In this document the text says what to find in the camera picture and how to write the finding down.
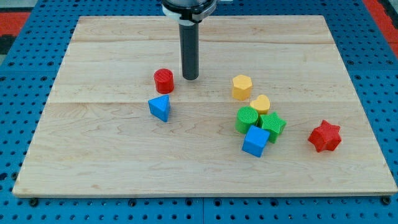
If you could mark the blue triangle block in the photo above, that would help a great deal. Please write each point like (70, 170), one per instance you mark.
(160, 107)

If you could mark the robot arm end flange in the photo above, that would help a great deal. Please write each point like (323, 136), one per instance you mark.
(188, 12)

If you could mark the green cylinder block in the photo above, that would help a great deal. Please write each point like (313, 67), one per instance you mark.
(246, 117)

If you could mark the red cylinder block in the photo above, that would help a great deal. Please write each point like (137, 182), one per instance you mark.
(164, 81)

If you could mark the yellow hexagon block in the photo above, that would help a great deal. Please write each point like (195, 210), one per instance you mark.
(242, 86)

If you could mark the blue cube block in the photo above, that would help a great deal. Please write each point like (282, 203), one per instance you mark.
(255, 141)

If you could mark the yellow heart block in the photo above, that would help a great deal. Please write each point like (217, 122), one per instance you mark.
(261, 104)

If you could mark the green star block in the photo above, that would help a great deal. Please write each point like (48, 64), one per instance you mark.
(272, 123)

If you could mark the wooden board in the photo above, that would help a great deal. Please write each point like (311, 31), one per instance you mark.
(96, 137)

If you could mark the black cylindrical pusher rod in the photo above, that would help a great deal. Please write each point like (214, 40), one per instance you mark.
(189, 49)

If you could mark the red star block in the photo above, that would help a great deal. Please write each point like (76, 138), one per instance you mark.
(325, 137)

